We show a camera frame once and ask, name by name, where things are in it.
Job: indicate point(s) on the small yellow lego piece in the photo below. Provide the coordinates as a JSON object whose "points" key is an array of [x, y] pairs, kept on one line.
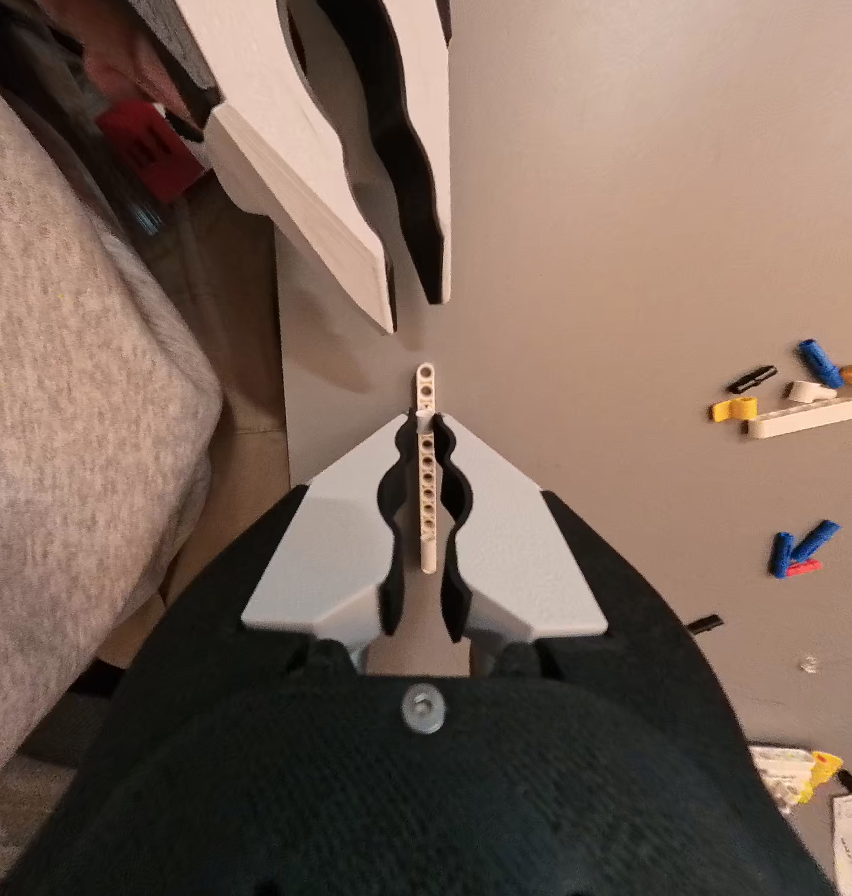
{"points": [[734, 409]]}

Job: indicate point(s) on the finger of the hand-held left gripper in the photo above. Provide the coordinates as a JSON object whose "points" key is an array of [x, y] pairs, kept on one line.
{"points": [[426, 105], [286, 175]]}

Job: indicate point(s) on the short white lego beam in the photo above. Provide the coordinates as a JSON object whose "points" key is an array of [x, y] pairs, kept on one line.
{"points": [[804, 418]]}

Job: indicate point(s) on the black lego pin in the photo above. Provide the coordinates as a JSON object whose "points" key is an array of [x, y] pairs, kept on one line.
{"points": [[706, 624], [751, 379]]}

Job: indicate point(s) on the striped lego model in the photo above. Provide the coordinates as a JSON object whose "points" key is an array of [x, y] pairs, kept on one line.
{"points": [[783, 770]]}

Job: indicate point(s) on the red lego pin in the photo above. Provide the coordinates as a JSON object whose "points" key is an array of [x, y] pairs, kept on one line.
{"points": [[804, 568]]}

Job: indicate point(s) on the long white lego beam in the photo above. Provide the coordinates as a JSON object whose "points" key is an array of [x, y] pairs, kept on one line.
{"points": [[426, 483]]}

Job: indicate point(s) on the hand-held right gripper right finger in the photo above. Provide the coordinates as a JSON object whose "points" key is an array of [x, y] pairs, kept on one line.
{"points": [[524, 560]]}

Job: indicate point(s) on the red and white packet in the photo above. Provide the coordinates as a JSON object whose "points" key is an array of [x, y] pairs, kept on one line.
{"points": [[146, 150]]}

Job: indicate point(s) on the clear round lego stud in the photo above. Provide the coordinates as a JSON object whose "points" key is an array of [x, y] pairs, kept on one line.
{"points": [[809, 663]]}

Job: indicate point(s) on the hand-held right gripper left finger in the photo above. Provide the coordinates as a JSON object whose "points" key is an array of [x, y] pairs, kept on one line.
{"points": [[314, 560]]}

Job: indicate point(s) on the small white lego connector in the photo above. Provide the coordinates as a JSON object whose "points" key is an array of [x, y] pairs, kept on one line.
{"points": [[813, 390]]}

